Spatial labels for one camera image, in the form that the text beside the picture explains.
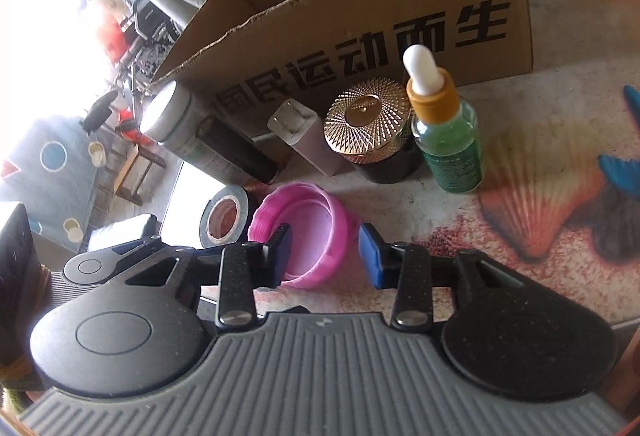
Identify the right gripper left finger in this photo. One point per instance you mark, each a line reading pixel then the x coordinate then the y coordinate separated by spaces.
pixel 246 267

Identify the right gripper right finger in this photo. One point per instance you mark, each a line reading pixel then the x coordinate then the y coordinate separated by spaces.
pixel 403 267

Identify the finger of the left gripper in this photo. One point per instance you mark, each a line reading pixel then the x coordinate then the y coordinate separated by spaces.
pixel 90 269

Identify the black tape roll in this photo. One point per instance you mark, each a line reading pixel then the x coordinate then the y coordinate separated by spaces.
pixel 227 217

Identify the pink plastic lid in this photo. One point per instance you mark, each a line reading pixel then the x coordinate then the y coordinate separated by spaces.
pixel 322 232

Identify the green dropper bottle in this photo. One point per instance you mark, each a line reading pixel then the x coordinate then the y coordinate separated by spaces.
pixel 443 125

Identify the white lid supplement bottle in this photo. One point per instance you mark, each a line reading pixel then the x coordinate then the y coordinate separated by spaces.
pixel 172 118

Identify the gold lid dark jar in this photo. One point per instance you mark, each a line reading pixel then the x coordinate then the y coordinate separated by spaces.
pixel 369 125

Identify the white power adapter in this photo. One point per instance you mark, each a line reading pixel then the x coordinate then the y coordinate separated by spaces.
pixel 302 130

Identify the small wooden stool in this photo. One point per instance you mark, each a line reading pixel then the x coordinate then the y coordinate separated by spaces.
pixel 132 175

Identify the blue patterned floor mat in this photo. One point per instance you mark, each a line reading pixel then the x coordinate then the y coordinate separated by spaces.
pixel 47 166

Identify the open brown cardboard box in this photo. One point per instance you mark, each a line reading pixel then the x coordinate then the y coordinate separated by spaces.
pixel 245 56

